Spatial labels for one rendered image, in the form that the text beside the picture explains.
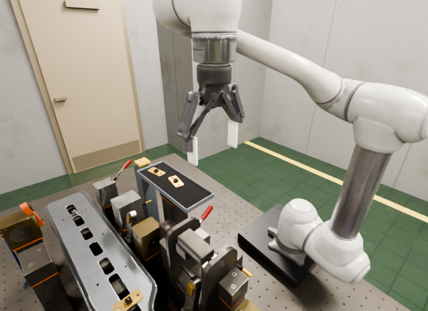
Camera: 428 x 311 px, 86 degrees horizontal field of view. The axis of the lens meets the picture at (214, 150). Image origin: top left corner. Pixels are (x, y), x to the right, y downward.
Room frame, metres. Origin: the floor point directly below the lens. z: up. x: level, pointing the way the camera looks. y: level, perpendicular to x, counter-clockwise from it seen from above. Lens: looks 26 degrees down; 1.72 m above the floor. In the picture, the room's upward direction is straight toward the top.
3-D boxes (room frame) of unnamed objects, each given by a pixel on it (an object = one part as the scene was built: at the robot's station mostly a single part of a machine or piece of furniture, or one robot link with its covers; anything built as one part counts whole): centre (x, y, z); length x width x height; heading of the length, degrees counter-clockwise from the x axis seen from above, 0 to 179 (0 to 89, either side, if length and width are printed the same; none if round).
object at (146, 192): (1.00, 0.36, 0.92); 0.08 x 0.08 x 0.44; 44
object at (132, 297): (0.42, 0.26, 1.01); 0.08 x 0.04 x 0.01; 134
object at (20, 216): (0.70, 0.81, 0.88); 0.14 x 0.09 x 0.36; 134
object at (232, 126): (0.56, -0.05, 1.49); 0.03 x 0.01 x 0.07; 44
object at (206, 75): (0.51, 0.00, 1.62); 0.08 x 0.07 x 0.09; 134
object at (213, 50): (0.51, 0.00, 1.69); 0.09 x 0.09 x 0.06
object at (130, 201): (0.78, 0.36, 0.90); 0.13 x 0.08 x 0.41; 134
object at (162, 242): (0.59, 0.13, 0.89); 0.12 x 0.07 x 0.38; 134
